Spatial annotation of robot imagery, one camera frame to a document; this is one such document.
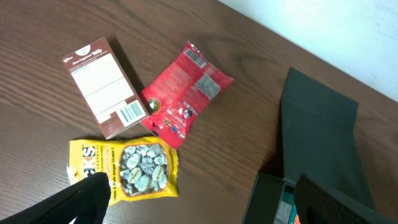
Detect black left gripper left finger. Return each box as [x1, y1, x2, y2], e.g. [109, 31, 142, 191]
[1, 172, 111, 224]

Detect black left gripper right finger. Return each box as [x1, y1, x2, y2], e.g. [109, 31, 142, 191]
[294, 175, 397, 224]

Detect teal Chunkies snack box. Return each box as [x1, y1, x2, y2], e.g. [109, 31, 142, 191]
[273, 185, 300, 224]

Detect black gift box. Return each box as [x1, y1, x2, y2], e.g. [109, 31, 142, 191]
[243, 68, 377, 223]

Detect brown and white snack box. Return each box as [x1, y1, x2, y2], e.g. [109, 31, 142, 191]
[62, 37, 149, 139]

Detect red candy bag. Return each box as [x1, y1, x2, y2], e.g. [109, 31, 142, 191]
[141, 42, 233, 149]

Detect yellow candy bag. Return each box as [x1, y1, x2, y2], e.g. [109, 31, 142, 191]
[67, 137, 179, 206]

